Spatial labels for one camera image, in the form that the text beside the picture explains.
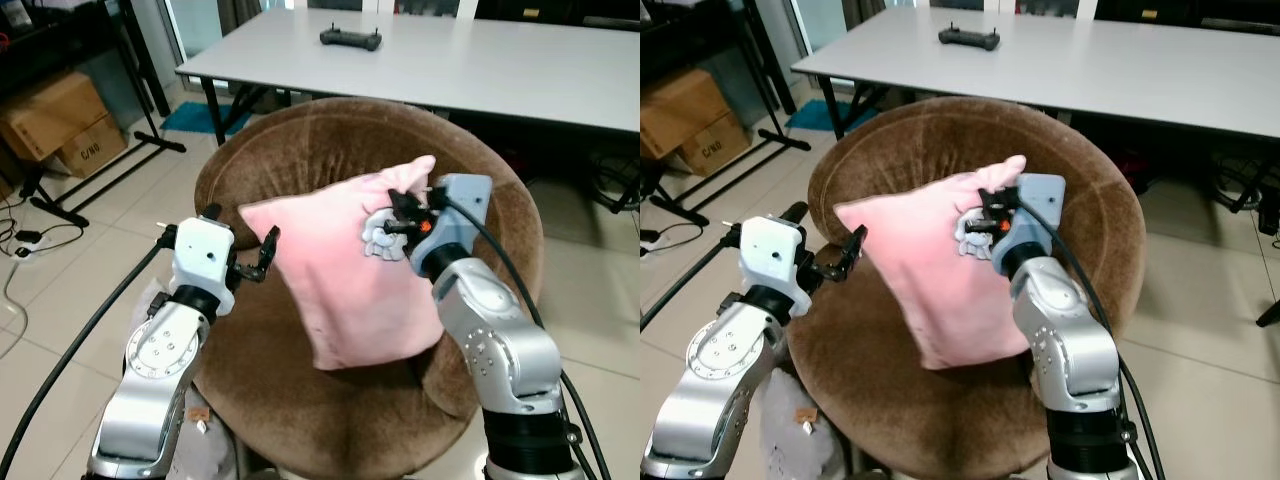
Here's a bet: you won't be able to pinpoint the cardboard box with black lettering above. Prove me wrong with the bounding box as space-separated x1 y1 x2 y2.
680 112 753 179
55 113 129 179

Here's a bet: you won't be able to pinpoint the pink pillow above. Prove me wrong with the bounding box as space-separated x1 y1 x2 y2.
238 154 453 372
833 154 1031 372

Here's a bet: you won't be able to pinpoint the blue floor mat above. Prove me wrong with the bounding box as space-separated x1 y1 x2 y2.
785 98 851 132
160 100 251 137

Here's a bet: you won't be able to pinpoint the brown round sofa chair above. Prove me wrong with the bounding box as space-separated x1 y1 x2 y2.
190 97 546 480
785 97 1148 480

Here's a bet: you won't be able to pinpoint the black tangled cables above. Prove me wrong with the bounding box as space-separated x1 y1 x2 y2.
1210 150 1280 237
590 150 641 213

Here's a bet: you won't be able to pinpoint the white table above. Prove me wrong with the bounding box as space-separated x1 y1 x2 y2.
175 5 641 151
790 5 1280 143

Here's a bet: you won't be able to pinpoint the black metal shelf rack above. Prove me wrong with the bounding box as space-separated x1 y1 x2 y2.
640 0 813 229
0 0 188 229

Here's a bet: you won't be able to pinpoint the black remote controller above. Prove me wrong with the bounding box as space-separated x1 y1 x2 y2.
937 26 1003 52
319 27 384 52

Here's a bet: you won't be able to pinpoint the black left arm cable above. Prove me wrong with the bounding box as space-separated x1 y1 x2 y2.
0 225 179 479
640 225 749 333

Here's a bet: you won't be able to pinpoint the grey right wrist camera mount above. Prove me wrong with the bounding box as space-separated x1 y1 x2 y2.
408 173 494 273
990 173 1067 271

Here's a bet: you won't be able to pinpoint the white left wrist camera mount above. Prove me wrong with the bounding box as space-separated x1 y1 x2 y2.
738 215 809 301
170 217 238 301

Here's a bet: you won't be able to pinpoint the plain brown cardboard box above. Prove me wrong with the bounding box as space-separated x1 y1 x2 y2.
640 68 736 161
0 70 109 163

